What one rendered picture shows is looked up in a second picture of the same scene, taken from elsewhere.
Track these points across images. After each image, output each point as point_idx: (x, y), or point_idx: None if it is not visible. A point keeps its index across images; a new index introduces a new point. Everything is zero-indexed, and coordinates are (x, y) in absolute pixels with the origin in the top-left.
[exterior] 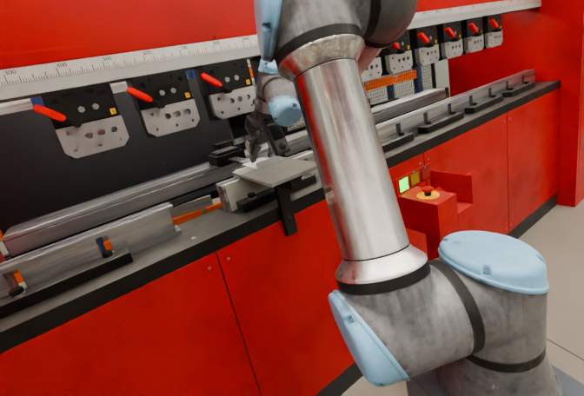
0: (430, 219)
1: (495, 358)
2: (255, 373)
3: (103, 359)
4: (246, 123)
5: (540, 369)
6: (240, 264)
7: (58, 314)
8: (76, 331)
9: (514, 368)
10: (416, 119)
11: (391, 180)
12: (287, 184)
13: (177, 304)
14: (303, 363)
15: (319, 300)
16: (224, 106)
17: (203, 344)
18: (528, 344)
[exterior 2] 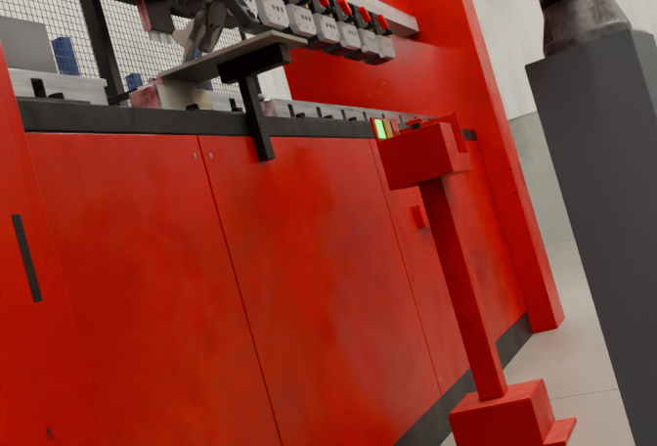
0: (433, 149)
1: None
2: (267, 386)
3: (107, 222)
4: None
5: None
6: (223, 173)
7: (61, 114)
8: (77, 153)
9: None
10: (335, 113)
11: (346, 156)
12: (272, 56)
13: (170, 189)
14: (318, 412)
15: (313, 300)
16: None
17: (203, 281)
18: None
